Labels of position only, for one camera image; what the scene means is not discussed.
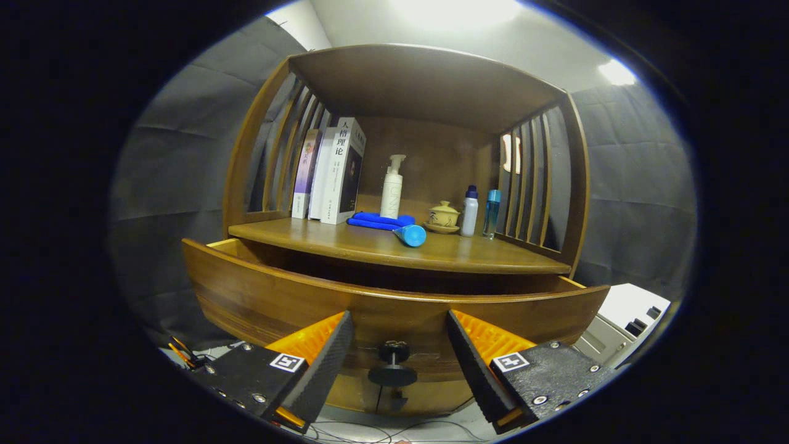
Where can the purple book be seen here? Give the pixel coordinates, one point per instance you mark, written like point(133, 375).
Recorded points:
point(305, 176)

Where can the small ceiling light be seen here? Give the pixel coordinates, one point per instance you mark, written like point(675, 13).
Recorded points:
point(616, 73)

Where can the large round ceiling light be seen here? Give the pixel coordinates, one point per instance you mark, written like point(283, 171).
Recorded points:
point(456, 9)

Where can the blue and white tube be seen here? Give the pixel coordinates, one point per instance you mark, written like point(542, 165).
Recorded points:
point(412, 235)

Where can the beige lidded teacup with saucer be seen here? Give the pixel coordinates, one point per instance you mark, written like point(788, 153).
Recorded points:
point(444, 216)

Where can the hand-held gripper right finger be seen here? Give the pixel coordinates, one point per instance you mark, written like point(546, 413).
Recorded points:
point(478, 370)

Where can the black round drawer knob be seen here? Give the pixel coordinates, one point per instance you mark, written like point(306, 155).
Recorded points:
point(393, 364)

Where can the wooden countertop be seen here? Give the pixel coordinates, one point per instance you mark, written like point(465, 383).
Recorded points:
point(370, 246)

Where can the white pump bottle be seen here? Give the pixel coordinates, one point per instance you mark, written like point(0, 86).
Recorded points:
point(391, 191)

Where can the wooden cabinet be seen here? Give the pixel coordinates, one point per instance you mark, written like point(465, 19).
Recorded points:
point(431, 92)

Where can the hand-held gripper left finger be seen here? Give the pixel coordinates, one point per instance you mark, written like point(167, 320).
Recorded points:
point(327, 373)

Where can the blue folded cloth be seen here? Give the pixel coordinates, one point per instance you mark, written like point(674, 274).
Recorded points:
point(376, 219)

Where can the wooden cabinet door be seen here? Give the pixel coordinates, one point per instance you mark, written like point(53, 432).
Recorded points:
point(351, 398)
point(431, 394)

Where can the clear teal bottle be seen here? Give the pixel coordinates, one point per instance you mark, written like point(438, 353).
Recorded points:
point(492, 213)

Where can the white bottle with blue cap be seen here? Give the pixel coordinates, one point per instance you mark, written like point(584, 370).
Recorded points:
point(470, 213)

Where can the wooden drawer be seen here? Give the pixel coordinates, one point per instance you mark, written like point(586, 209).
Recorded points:
point(394, 314)

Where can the thin white book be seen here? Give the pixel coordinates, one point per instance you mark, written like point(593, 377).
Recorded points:
point(322, 176)

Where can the white appliance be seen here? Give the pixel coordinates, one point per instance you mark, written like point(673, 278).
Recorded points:
point(622, 320)

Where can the thick white and black book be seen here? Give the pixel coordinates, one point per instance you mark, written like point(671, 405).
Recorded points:
point(345, 169)

